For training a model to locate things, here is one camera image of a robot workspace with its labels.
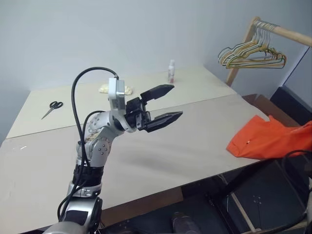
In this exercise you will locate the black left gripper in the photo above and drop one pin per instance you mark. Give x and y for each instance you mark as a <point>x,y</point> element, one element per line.
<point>135,112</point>

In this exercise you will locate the orange shorts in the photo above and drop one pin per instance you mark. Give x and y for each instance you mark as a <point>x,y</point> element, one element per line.
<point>265,139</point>

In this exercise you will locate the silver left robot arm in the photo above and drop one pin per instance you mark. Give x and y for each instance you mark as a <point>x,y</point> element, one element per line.
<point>100,146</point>

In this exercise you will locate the small clear spray bottle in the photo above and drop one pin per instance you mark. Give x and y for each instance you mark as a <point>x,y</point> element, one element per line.
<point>171,72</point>

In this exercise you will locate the white plastic bag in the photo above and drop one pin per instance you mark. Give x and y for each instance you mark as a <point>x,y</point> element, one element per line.
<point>103,88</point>

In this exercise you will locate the brown cardboard box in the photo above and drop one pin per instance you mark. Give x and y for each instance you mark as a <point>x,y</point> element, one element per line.
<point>268,107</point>

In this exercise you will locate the dark rounded shoe shape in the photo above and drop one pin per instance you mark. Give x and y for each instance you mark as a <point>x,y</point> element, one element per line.
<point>184,223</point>

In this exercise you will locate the black box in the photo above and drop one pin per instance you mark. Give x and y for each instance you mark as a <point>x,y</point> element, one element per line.
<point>292,102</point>

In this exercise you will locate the wooden clothes rack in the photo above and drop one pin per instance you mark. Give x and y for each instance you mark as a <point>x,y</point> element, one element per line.
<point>292,34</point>

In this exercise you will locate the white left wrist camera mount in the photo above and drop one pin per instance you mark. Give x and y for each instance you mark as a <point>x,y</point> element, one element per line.
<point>114,92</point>

